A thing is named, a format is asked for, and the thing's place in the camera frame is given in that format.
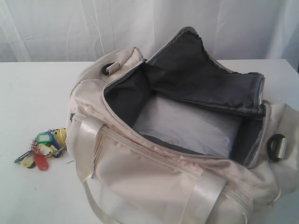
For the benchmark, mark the cream canvas duffel bag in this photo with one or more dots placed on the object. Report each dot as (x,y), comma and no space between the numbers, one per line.
(130,178)

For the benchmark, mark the bunch of colourful key tags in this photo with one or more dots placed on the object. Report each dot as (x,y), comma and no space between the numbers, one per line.
(51,143)

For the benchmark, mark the white foam block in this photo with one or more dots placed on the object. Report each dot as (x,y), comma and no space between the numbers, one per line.
(187,126)

